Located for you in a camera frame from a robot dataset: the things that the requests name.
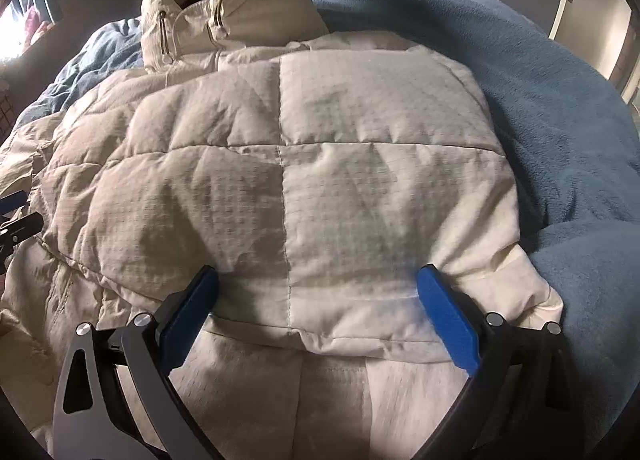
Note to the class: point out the bright window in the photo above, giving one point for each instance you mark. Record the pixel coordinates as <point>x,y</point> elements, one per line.
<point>25,25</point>

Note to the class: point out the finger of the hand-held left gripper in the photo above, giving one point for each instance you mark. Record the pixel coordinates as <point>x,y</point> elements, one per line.
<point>20,227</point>

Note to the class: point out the beige door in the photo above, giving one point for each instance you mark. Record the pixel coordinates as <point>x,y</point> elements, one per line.
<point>595,5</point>

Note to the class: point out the cream quilted puffer jacket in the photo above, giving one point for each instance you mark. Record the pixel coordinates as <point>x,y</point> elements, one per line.
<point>320,165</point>

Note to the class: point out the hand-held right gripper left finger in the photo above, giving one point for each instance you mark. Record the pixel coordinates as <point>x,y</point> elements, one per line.
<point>192,297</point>

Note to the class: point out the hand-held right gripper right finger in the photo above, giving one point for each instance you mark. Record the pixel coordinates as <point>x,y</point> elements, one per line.
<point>445,310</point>

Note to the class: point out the blue fleece blanket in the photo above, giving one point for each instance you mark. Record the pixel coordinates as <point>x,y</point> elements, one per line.
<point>560,150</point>

